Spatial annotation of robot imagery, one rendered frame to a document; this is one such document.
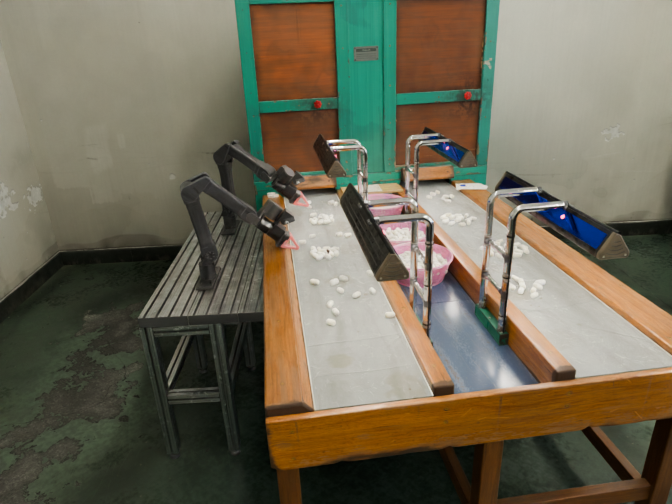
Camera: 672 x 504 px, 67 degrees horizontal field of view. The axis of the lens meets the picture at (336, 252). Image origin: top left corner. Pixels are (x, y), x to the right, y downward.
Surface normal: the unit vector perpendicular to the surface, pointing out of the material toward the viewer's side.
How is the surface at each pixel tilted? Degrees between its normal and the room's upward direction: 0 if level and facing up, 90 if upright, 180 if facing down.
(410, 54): 90
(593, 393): 90
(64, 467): 0
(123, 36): 90
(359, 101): 90
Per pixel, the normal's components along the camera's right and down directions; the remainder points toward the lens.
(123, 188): 0.04, 0.39
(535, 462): -0.04, -0.92
